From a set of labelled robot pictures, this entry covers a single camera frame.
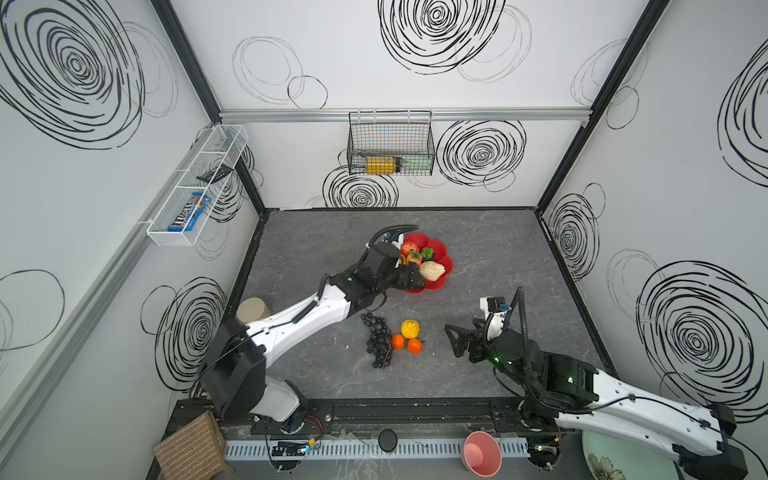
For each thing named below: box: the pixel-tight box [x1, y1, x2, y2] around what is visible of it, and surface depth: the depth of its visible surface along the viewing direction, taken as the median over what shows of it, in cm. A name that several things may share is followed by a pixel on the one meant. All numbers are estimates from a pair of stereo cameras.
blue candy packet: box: [167, 192, 212, 232], surface depth 72 cm
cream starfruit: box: [419, 260, 446, 282], surface depth 98 cm
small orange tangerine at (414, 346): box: [407, 338, 423, 355], surface depth 85 cm
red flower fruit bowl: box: [400, 232, 454, 294], surface depth 99 cm
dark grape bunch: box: [360, 312, 394, 369], surface depth 84 cm
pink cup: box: [462, 430, 503, 478], surface depth 70 cm
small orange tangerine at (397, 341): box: [391, 334, 405, 351], surface depth 85 cm
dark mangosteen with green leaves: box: [421, 247, 434, 261], surface depth 101 cm
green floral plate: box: [581, 431, 679, 480], surface depth 68 cm
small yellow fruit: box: [401, 319, 421, 339], surface depth 86 cm
